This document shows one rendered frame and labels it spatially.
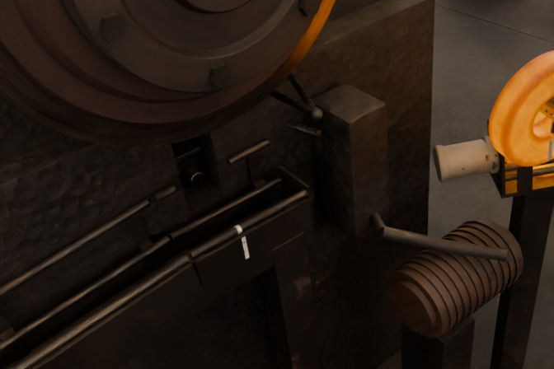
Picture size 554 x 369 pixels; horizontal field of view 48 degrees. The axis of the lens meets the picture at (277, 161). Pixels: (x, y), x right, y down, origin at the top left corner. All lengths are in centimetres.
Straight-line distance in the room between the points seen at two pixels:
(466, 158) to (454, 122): 135
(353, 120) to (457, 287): 33
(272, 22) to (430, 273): 54
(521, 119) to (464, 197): 121
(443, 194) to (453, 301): 101
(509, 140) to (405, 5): 33
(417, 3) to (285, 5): 45
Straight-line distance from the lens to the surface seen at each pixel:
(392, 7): 104
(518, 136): 83
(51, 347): 83
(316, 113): 71
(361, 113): 90
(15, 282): 86
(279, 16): 64
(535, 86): 80
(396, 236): 99
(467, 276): 105
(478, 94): 252
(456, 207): 196
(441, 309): 102
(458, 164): 100
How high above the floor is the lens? 128
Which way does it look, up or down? 36 degrees down
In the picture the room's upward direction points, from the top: 8 degrees counter-clockwise
